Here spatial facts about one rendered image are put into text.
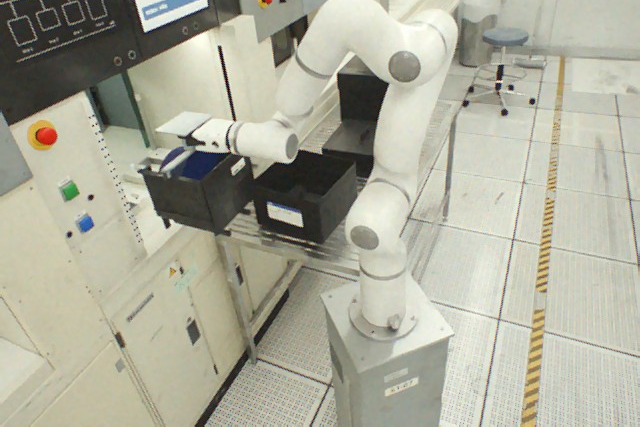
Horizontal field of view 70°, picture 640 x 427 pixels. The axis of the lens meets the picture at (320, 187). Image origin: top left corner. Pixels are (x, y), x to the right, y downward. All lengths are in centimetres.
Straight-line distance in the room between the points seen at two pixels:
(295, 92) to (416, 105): 25
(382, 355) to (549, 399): 107
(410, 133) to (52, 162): 81
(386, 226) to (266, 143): 34
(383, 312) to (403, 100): 58
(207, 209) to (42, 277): 41
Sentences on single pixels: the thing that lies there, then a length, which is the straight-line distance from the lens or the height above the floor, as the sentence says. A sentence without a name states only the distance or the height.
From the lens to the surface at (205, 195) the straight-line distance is 120.
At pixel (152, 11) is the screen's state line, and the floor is 151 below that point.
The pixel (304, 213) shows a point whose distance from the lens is 149.
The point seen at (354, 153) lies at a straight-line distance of 183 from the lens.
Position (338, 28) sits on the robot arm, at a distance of 88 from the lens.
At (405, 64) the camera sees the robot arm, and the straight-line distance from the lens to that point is 77.
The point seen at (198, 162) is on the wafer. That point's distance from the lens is 132.
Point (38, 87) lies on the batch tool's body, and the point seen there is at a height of 145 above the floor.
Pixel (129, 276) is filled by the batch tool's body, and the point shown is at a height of 87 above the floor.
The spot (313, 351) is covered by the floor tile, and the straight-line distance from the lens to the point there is 221.
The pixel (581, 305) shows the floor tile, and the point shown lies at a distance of 255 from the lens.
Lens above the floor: 177
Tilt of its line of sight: 34 degrees down
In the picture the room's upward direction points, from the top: 6 degrees counter-clockwise
